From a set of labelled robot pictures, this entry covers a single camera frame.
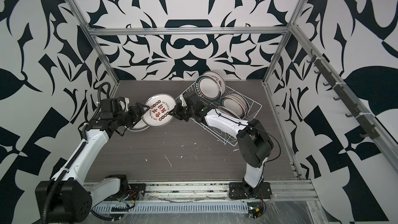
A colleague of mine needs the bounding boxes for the white wire dish rack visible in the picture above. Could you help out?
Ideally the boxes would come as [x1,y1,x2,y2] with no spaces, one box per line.
[175,83,262,146]

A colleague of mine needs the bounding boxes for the plate with red characters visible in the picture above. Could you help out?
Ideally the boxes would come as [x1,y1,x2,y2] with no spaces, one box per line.
[142,94,176,128]

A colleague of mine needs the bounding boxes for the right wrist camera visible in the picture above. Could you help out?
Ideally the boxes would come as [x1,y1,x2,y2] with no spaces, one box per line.
[178,94,187,107]

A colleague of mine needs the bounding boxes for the front row plate hao shi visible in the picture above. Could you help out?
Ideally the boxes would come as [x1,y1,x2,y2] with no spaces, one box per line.
[220,96,247,118]

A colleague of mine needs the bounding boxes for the plate green rim red line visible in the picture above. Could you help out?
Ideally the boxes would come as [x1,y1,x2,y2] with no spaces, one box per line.
[194,75,222,102]

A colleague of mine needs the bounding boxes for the plate enjoy the moment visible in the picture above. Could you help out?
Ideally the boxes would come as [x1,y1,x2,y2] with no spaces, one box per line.
[203,71,227,94]

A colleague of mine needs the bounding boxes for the small circuit board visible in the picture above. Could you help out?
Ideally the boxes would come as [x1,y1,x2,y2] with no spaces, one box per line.
[247,201,266,219]

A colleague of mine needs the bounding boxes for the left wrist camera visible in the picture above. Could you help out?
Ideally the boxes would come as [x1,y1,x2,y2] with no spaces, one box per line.
[119,97,130,109]

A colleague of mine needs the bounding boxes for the white slotted cable duct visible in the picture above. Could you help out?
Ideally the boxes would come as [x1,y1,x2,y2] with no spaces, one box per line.
[93,202,249,214]

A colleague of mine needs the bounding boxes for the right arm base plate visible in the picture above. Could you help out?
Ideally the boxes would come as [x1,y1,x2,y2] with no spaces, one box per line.
[229,181,273,200]

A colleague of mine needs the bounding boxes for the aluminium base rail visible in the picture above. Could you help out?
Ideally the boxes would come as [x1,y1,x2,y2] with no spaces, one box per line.
[83,178,319,204]

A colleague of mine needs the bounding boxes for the wall hook rail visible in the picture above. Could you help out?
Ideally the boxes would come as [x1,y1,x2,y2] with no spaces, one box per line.
[307,49,380,140]

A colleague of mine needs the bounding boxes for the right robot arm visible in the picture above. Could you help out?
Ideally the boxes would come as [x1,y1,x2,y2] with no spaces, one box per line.
[169,92,274,199]

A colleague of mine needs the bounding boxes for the aluminium frame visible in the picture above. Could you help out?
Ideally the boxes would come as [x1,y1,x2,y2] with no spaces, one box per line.
[66,0,398,170]

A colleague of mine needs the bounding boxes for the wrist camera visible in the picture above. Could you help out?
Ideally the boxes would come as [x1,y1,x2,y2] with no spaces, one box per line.
[119,97,130,109]
[178,94,187,107]

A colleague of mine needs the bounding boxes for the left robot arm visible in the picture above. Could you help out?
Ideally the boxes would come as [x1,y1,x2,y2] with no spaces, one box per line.
[35,97,150,224]

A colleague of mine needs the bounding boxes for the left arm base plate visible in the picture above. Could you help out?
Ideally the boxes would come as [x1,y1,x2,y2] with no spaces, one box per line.
[118,183,146,202]

